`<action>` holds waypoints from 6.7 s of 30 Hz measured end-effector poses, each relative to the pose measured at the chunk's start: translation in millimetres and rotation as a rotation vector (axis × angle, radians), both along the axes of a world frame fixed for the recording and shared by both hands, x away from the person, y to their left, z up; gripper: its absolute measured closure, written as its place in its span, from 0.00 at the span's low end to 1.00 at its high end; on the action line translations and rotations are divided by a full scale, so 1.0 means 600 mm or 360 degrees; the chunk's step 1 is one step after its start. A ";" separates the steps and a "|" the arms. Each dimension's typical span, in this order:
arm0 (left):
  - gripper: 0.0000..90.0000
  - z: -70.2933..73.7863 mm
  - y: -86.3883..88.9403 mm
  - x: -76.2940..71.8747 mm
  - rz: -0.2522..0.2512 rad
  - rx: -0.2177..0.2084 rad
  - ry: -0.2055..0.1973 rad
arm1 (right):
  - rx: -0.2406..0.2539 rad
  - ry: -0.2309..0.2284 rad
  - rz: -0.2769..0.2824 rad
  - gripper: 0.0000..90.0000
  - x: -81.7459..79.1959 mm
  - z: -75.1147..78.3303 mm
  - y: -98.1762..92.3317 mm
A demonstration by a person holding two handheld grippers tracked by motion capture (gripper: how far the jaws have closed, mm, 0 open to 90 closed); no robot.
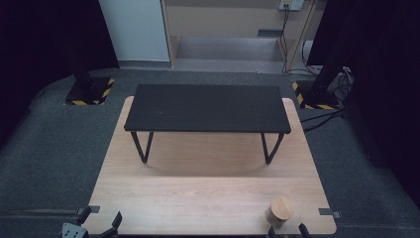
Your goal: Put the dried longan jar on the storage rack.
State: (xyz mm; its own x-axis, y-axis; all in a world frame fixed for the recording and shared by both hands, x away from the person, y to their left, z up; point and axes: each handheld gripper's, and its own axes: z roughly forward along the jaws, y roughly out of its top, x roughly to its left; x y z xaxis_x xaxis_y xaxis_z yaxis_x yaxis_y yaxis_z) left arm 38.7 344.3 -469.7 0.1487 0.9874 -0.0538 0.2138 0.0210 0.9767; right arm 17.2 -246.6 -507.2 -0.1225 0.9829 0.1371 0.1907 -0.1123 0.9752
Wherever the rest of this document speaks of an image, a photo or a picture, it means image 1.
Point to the grey tape strip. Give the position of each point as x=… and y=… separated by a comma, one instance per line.
x=328, y=212
x=89, y=209

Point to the grey label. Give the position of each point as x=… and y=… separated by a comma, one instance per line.
x=270, y=33

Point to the black curtain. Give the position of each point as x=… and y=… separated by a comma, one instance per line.
x=43, y=43
x=379, y=82

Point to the white power strip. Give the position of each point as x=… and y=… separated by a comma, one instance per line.
x=292, y=4

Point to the black riser shelf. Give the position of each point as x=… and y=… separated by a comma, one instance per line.
x=207, y=107

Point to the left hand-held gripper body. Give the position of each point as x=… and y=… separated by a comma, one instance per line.
x=74, y=231

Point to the black stand with striped base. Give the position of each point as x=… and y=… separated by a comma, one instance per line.
x=89, y=89
x=318, y=94

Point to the wooden cylinder jar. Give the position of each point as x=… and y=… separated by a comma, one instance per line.
x=279, y=211

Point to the light wooden desk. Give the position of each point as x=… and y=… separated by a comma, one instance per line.
x=228, y=23

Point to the white panel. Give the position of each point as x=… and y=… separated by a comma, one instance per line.
x=135, y=29

